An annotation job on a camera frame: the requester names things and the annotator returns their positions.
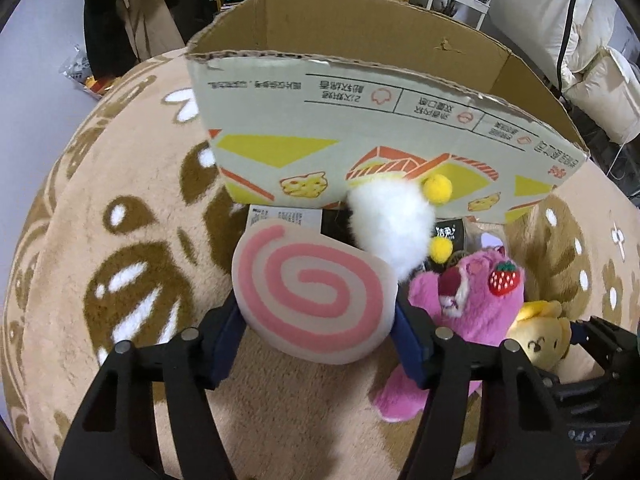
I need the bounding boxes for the black hanging clothes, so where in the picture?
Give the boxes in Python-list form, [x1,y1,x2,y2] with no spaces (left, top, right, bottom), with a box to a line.
[81,0,142,78]

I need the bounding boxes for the black packet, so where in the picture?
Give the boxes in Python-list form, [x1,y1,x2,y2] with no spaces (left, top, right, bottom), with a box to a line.
[432,217,472,267]

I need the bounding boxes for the white fluffy plush yellow pompoms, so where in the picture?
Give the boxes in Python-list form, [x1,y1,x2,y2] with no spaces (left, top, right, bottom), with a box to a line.
[346,175,453,283]

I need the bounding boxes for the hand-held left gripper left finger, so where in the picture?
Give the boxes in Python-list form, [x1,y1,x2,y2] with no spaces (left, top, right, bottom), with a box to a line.
[54,292,251,480]

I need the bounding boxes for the pink swirl plush cushion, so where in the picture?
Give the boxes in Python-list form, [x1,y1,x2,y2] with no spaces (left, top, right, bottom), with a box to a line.
[231,218,398,365]

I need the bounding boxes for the printed cardboard box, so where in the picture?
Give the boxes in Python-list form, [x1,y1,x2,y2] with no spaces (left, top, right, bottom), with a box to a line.
[185,0,592,226]

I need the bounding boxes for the yellow bear plush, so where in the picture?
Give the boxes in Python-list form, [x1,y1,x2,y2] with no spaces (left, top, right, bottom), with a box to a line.
[507,300,573,376]

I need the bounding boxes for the black cable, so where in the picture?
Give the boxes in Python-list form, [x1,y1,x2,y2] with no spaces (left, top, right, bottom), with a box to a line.
[556,0,585,92]

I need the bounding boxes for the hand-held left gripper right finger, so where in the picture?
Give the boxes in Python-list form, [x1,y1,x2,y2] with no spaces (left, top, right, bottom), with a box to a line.
[392,300,583,480]

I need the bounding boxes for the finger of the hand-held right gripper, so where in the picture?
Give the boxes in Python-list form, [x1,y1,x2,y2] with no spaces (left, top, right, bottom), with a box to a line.
[569,316,640,367]

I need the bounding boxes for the beige hanging coat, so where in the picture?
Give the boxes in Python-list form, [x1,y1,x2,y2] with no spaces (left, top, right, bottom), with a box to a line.
[119,0,187,62]

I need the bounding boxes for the beige printed plush rug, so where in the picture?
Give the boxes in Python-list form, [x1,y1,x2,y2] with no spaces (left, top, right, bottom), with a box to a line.
[0,47,640,480]

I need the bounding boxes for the clear snack packet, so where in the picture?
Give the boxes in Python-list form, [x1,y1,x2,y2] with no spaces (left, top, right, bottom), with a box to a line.
[59,44,110,102]

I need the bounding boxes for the pink bear plush with strawberry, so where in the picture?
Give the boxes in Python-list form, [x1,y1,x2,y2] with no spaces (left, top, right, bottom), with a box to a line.
[372,247,526,423]

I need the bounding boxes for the white metal cart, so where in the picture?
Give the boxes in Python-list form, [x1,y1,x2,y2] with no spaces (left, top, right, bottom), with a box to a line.
[429,0,493,31]

